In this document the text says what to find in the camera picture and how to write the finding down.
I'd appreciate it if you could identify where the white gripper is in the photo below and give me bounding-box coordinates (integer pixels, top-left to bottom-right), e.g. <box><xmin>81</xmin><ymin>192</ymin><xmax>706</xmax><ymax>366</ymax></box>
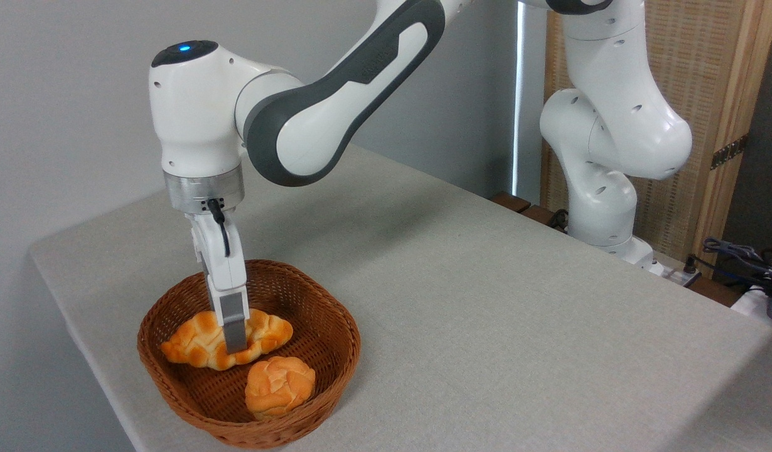
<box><xmin>185</xmin><ymin>210</ymin><xmax>250</xmax><ymax>355</ymax></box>

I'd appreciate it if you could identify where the long braided bread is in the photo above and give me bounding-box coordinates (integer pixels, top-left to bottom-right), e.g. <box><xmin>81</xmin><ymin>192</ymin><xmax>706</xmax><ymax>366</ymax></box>
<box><xmin>161</xmin><ymin>308</ymin><xmax>294</xmax><ymax>371</ymax></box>

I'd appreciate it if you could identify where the round bread roll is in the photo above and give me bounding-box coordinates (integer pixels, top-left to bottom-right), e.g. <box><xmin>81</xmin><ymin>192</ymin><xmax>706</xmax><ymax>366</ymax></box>
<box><xmin>245</xmin><ymin>355</ymin><xmax>316</xmax><ymax>421</ymax></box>

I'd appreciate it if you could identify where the brown wicker basket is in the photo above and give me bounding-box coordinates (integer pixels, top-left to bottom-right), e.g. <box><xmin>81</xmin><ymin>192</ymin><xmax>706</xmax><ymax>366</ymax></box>
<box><xmin>137</xmin><ymin>259</ymin><xmax>362</xmax><ymax>449</ymax></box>

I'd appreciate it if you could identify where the grey linen tablecloth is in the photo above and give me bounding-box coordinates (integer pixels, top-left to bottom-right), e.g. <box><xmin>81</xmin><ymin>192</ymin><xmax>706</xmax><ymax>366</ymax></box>
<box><xmin>28</xmin><ymin>139</ymin><xmax>772</xmax><ymax>452</ymax></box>

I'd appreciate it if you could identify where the white plastic box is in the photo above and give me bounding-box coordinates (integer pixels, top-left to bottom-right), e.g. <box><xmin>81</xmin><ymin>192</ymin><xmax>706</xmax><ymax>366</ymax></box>
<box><xmin>730</xmin><ymin>286</ymin><xmax>772</xmax><ymax>333</ymax></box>

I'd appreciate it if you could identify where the black metal hinge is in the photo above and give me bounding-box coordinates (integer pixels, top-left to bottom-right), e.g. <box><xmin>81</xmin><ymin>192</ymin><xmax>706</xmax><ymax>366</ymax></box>
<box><xmin>710</xmin><ymin>134</ymin><xmax>749</xmax><ymax>171</ymax></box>

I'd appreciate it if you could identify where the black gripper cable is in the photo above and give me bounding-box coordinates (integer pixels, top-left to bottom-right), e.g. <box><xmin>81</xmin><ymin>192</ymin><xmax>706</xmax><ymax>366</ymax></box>
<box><xmin>207</xmin><ymin>198</ymin><xmax>232</xmax><ymax>258</ymax></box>

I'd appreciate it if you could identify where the black cable bundle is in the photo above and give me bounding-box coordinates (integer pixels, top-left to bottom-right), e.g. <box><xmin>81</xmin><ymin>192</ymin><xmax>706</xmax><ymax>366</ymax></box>
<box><xmin>702</xmin><ymin>237</ymin><xmax>772</xmax><ymax>296</ymax></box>

